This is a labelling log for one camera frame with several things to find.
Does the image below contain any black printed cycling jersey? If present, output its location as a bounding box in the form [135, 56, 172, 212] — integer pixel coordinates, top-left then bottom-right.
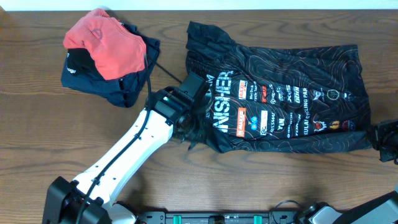
[184, 22, 371, 154]

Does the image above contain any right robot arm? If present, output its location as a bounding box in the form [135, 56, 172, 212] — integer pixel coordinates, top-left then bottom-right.
[298, 119, 397, 224]

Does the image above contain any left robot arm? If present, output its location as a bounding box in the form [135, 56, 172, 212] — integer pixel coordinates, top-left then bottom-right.
[42, 86, 213, 223]

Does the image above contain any red folded shirt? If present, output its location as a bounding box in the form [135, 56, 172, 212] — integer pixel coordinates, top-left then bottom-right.
[63, 9, 147, 80]

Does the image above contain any navy folded garment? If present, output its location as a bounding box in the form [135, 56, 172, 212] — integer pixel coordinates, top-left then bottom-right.
[61, 23, 160, 108]

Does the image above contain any left black cable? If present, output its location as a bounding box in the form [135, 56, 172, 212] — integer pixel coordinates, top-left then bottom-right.
[74, 54, 184, 224]

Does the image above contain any black cable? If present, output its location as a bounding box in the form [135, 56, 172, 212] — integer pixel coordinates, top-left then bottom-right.
[74, 54, 184, 224]
[269, 199, 308, 224]

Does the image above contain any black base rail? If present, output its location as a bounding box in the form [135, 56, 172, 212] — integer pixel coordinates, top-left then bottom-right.
[136, 211, 300, 224]

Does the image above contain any right black cable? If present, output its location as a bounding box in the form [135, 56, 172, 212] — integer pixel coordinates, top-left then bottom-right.
[269, 199, 308, 224]

